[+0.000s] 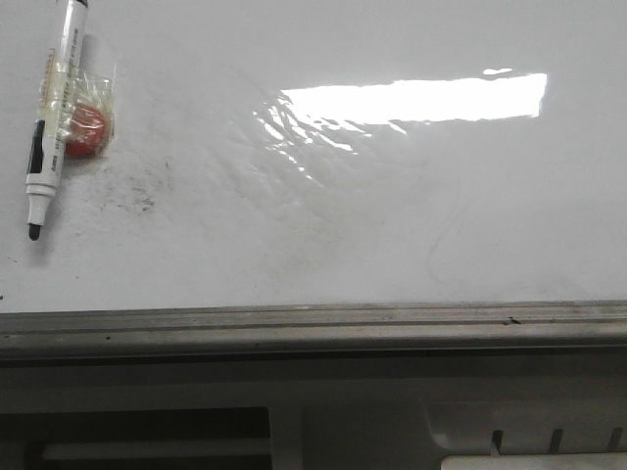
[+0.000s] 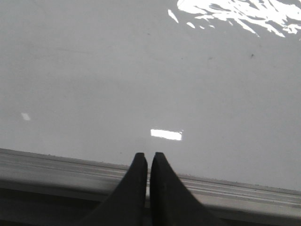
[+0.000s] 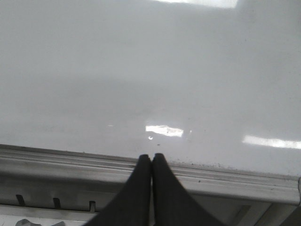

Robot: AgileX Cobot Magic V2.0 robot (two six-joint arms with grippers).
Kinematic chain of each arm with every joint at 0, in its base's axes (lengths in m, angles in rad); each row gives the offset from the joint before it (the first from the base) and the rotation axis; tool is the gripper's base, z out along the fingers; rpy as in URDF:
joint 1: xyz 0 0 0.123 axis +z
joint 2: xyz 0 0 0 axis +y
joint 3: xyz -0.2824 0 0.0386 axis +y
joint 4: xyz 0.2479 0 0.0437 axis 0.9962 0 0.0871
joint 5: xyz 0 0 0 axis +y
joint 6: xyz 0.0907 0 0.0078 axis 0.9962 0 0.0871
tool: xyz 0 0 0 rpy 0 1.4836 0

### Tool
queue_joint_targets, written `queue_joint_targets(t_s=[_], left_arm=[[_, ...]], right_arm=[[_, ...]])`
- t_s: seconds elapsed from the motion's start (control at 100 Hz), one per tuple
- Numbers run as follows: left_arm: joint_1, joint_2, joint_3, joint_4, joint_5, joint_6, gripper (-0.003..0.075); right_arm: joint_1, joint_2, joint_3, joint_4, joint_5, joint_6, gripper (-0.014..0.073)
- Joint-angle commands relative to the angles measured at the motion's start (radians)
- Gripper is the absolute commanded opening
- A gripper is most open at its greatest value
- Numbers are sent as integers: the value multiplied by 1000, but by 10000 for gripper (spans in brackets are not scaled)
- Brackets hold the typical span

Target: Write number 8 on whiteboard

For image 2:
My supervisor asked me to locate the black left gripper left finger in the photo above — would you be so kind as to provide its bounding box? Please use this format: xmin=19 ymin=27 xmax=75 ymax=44
xmin=77 ymin=153 xmax=148 ymax=226

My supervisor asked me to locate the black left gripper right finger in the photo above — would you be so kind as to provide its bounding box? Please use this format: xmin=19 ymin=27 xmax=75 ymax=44
xmin=150 ymin=152 xmax=226 ymax=226

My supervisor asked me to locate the white whiteboard with aluminium frame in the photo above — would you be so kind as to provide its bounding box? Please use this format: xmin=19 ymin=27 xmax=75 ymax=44
xmin=0 ymin=0 xmax=301 ymax=226

